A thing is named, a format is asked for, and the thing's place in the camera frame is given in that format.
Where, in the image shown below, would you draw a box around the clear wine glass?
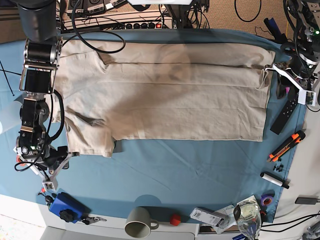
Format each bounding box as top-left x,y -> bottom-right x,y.
233,200 -> 262,240

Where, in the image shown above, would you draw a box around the frosted plastic cup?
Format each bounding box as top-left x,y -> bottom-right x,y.
0,101 -> 23,134

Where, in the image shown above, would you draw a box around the metal keys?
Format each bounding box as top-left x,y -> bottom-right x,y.
81,216 -> 107,225

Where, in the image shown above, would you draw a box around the red tape roll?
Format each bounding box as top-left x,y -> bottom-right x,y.
16,155 -> 26,166

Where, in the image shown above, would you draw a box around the purple tape roll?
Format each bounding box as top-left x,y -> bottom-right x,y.
260,193 -> 274,207

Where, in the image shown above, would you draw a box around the black remote control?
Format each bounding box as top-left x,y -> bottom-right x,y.
270,98 -> 298,135

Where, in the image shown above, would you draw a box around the black power strip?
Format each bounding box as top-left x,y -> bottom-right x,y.
124,22 -> 170,30

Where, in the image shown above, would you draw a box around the white black marker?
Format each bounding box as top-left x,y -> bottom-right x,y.
260,172 -> 290,189

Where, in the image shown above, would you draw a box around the blue table cloth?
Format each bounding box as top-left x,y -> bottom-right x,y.
0,29 -> 306,223

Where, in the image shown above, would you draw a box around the beige T-shirt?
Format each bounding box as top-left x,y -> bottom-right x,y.
55,40 -> 276,157

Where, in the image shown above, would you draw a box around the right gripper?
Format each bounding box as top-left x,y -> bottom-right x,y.
14,145 -> 69,175

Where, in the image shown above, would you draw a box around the blue box with knob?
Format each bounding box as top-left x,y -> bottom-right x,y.
49,192 -> 86,224

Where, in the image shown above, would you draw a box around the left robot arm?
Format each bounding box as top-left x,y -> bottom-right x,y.
271,0 -> 320,106

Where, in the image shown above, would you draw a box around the small red cube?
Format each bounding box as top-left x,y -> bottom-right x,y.
169,213 -> 181,226

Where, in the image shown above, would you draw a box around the white barcode package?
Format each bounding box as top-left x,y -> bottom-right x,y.
189,207 -> 227,227

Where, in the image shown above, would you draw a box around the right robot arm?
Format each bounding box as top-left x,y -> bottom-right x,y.
15,0 -> 68,174

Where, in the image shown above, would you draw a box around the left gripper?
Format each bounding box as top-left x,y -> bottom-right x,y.
276,42 -> 320,100

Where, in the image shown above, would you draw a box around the grey ceramic mug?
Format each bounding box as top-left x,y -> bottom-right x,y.
124,207 -> 159,239

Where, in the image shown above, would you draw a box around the orange black utility knife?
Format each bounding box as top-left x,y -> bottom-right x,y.
267,130 -> 306,162

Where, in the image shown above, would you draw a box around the black adapter on table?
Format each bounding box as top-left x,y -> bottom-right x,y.
294,195 -> 319,205

